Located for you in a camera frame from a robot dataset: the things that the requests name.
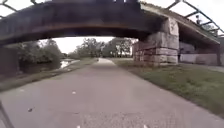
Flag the pale low wall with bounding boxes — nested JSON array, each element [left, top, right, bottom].
[[179, 52, 222, 67]]

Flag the grey concrete path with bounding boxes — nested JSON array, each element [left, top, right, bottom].
[[0, 57, 224, 128]]

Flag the group of trees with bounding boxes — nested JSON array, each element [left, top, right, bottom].
[[68, 37, 138, 60]]

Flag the grass strip beside water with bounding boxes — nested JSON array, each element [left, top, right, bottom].
[[0, 57, 100, 93]]

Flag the dark bridge with stone pier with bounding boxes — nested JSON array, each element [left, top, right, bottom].
[[0, 0, 224, 76]]

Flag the water channel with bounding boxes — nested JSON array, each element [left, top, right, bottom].
[[19, 58, 80, 75]]

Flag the grass verge with bare patches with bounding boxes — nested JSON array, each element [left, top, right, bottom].
[[108, 57, 224, 118]]

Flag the bushes beside water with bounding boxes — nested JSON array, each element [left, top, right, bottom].
[[13, 38, 64, 66]]

